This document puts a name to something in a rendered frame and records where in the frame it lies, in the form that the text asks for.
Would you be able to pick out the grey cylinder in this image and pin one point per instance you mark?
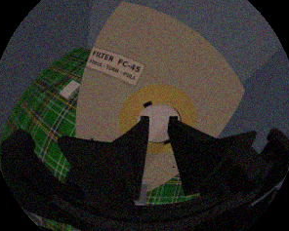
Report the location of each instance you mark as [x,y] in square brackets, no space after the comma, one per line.
[158,115]

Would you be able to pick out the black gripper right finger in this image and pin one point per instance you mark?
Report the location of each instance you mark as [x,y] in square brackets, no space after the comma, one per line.
[198,155]

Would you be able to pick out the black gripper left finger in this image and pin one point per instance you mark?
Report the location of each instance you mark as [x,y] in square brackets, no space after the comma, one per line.
[124,156]

